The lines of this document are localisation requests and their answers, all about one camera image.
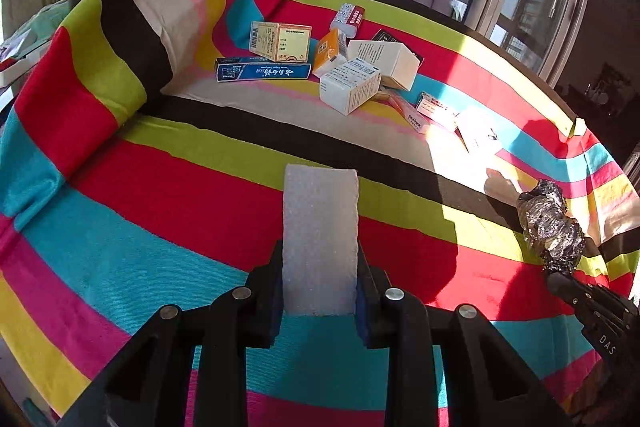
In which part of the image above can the white red patterned box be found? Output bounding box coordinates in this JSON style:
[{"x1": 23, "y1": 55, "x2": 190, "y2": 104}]
[{"x1": 329, "y1": 3, "x2": 365, "y2": 39}]

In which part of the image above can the white box blue print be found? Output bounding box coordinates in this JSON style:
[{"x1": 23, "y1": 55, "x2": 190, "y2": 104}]
[{"x1": 319, "y1": 58, "x2": 382, "y2": 116}]

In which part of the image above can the large white box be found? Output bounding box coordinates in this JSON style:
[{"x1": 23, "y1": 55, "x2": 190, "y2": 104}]
[{"x1": 347, "y1": 39, "x2": 421, "y2": 92}]

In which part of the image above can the orange medicine box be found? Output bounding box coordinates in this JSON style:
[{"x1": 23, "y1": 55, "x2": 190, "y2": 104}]
[{"x1": 312, "y1": 29, "x2": 349, "y2": 78}]

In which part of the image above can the foil ball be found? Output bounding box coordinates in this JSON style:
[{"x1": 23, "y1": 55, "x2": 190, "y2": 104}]
[{"x1": 517, "y1": 179, "x2": 585, "y2": 276}]

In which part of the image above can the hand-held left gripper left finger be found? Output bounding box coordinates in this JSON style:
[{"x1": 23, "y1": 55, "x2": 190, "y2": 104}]
[{"x1": 57, "y1": 239, "x2": 286, "y2": 427}]

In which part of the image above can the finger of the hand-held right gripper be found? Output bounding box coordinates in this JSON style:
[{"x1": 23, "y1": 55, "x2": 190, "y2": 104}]
[{"x1": 546, "y1": 272, "x2": 601, "y2": 315}]

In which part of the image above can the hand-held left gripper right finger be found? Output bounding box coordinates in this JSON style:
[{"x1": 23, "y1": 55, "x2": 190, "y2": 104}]
[{"x1": 352, "y1": 252, "x2": 576, "y2": 427}]

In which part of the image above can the beige medicine box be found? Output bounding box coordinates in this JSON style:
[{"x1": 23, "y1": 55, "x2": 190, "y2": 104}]
[{"x1": 249, "y1": 20, "x2": 312, "y2": 63}]

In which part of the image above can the blue toothpaste box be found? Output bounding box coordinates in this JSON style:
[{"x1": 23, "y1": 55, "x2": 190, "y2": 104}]
[{"x1": 214, "y1": 56, "x2": 314, "y2": 84}]

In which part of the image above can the black packet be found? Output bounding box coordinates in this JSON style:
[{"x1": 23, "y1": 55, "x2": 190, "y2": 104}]
[{"x1": 370, "y1": 28, "x2": 424, "y2": 68}]

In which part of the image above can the striped colourful blanket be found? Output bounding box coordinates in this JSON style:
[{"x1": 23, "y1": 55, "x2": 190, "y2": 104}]
[{"x1": 0, "y1": 0, "x2": 640, "y2": 427}]

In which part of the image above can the white foam block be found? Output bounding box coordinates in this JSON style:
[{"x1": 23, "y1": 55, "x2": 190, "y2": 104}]
[{"x1": 281, "y1": 163, "x2": 361, "y2": 317}]

